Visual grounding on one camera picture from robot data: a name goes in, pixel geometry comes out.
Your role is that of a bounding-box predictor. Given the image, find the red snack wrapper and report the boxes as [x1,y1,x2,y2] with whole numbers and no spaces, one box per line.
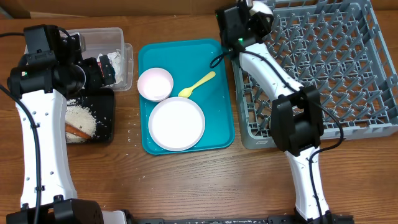
[97,62,103,74]

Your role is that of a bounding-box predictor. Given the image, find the white bowl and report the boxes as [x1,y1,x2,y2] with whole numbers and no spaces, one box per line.
[249,1,273,16]

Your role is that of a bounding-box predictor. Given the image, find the white tissue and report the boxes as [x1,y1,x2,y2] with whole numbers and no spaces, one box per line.
[97,49,124,86]

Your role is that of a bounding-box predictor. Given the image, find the orange carrot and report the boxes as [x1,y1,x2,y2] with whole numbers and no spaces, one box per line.
[65,123,91,139]

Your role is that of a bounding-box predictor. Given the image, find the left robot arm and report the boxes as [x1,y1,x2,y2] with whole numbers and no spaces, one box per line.
[1,25,134,223]

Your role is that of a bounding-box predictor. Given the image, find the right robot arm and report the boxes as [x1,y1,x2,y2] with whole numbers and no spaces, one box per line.
[210,1,354,223]

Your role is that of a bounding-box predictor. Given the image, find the black waste tray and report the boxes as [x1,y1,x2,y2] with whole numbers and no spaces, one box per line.
[67,88,115,144]

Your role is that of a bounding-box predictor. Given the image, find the grey dishwasher rack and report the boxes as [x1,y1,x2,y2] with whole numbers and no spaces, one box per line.
[231,1,397,149]

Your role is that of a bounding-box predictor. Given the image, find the clear plastic bin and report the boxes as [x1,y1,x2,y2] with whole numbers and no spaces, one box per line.
[24,27,134,92]

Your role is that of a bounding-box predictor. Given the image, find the pile of white rice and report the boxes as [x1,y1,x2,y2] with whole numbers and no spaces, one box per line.
[65,99,102,144]

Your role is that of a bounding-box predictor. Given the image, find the pink bowl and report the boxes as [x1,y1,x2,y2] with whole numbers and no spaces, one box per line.
[137,68,174,102]

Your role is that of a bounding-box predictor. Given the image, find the yellow plastic spoon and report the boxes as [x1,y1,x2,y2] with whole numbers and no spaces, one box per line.
[178,71,216,98]

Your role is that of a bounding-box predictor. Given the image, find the white round plate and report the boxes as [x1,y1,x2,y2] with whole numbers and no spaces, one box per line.
[148,97,206,152]

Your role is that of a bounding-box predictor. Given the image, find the teal plastic tray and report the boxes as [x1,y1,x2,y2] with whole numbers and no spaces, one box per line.
[138,39,235,152]

